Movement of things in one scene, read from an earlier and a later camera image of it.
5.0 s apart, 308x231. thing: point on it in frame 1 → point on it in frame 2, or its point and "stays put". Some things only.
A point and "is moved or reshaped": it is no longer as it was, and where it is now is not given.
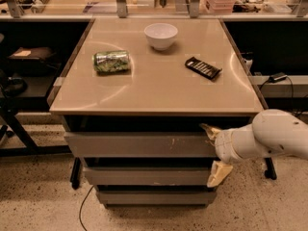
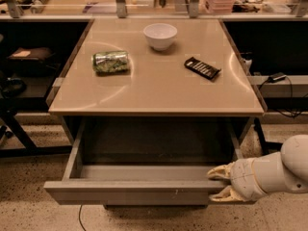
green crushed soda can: (113, 61) stays put
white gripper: (223, 146) → (243, 179)
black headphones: (14, 86) stays put
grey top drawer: (141, 144) is moved or reshaped
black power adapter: (274, 78) stays put
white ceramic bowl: (161, 36) stays put
